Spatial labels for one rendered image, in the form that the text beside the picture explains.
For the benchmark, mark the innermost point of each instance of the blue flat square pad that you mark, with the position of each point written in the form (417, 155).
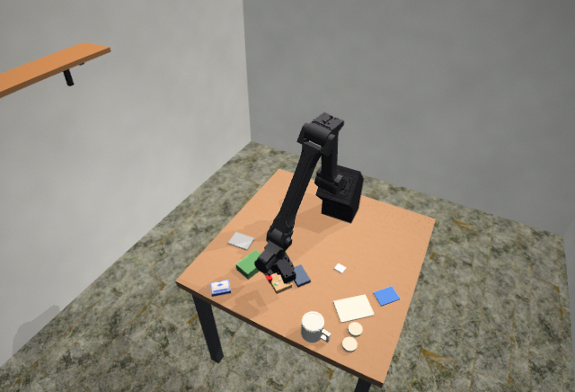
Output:
(386, 296)

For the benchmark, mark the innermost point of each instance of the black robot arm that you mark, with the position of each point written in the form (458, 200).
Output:
(329, 178)

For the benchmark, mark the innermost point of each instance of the wooden ball-in-hole puzzle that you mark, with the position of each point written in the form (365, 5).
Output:
(278, 285)

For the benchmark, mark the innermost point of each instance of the cream round disc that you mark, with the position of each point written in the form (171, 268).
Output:
(349, 344)
(355, 329)

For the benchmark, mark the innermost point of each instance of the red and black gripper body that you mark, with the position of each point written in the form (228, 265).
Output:
(270, 271)

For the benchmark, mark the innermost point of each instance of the grey mug with white handle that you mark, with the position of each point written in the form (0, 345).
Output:
(312, 328)

